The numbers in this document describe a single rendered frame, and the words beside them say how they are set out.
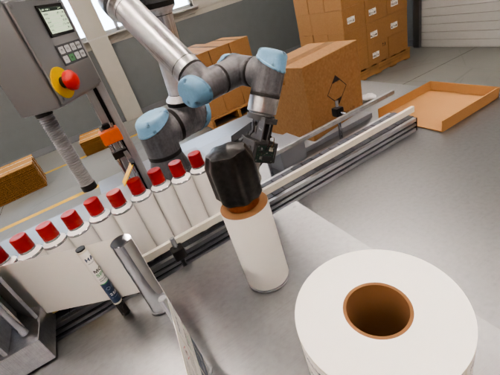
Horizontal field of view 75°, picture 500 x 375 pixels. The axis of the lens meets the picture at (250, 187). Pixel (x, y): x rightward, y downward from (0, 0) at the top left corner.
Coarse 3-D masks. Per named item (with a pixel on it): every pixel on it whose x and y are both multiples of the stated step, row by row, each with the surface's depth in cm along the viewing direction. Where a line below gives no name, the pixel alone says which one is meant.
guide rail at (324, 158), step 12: (408, 108) 108; (396, 120) 106; (372, 132) 103; (348, 144) 99; (324, 156) 96; (300, 168) 94; (312, 168) 96; (288, 180) 93; (264, 192) 90; (216, 216) 85; (192, 228) 83; (204, 228) 85; (168, 240) 82; (180, 240) 82; (156, 252) 80
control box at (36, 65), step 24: (0, 0) 54; (24, 0) 58; (48, 0) 64; (0, 24) 56; (24, 24) 57; (72, 24) 70; (0, 48) 58; (24, 48) 58; (48, 48) 62; (0, 72) 60; (24, 72) 60; (48, 72) 61; (96, 72) 75; (24, 96) 62; (48, 96) 62; (72, 96) 66
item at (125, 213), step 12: (108, 192) 74; (120, 192) 74; (120, 204) 74; (132, 204) 76; (120, 216) 74; (132, 216) 76; (132, 228) 76; (144, 228) 79; (144, 240) 79; (144, 252) 80
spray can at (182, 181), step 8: (176, 160) 79; (176, 168) 77; (184, 168) 79; (176, 176) 78; (184, 176) 79; (176, 184) 79; (184, 184) 79; (192, 184) 80; (176, 192) 81; (184, 192) 80; (192, 192) 81; (184, 200) 81; (192, 200) 81; (200, 200) 84; (184, 208) 83; (192, 208) 82; (200, 208) 84; (192, 216) 84; (200, 216) 84; (192, 224) 86; (200, 232) 86
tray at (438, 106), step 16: (416, 96) 133; (432, 96) 130; (448, 96) 126; (464, 96) 122; (480, 96) 119; (496, 96) 114; (384, 112) 127; (416, 112) 122; (432, 112) 118; (448, 112) 115; (464, 112) 108; (432, 128) 109; (448, 128) 107
